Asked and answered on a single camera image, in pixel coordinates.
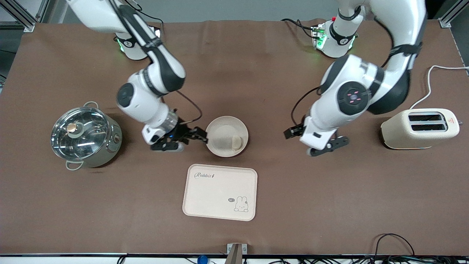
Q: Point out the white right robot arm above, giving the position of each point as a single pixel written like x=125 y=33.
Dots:
x=161 y=69

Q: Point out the pale steamed bun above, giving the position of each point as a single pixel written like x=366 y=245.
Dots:
x=237 y=142

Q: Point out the cream round plate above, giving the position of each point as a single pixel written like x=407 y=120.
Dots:
x=223 y=135

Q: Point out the small blue round object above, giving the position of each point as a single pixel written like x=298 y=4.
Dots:
x=202 y=260

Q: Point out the cream rabbit print tray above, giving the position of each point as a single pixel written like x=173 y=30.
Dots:
x=220 y=192

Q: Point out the cream two-slot toaster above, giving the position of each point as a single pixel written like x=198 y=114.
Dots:
x=399 y=135

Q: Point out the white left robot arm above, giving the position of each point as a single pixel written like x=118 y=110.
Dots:
x=353 y=96

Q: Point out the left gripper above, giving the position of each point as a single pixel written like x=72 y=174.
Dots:
x=292 y=132

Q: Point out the glass pot lid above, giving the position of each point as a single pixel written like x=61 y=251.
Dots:
x=78 y=132

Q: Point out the brown table cover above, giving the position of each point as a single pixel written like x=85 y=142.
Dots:
x=234 y=73

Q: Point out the steel pot with glass lid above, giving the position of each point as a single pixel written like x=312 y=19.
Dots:
x=110 y=146

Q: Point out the grey metal camera bracket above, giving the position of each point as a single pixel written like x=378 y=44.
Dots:
x=236 y=253

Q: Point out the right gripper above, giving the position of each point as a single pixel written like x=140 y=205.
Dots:
x=181 y=131

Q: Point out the aluminium frame profile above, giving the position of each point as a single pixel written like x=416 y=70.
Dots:
x=452 y=16
x=22 y=16

